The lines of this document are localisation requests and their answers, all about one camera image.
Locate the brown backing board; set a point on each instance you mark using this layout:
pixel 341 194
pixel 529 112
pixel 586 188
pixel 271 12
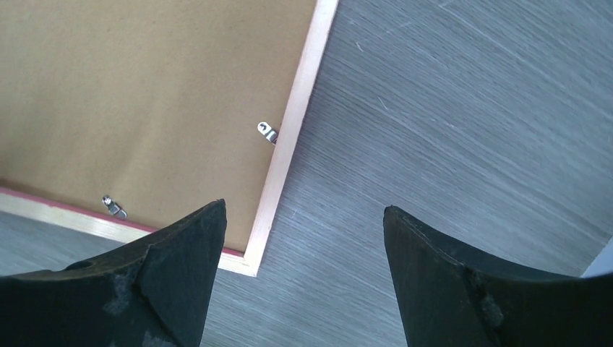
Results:
pixel 154 103

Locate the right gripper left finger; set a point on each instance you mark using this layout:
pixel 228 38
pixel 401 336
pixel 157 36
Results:
pixel 154 291

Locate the orange wooden picture frame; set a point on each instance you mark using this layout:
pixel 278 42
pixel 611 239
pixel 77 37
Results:
pixel 244 263

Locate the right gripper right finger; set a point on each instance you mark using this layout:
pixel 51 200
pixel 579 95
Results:
pixel 450 293

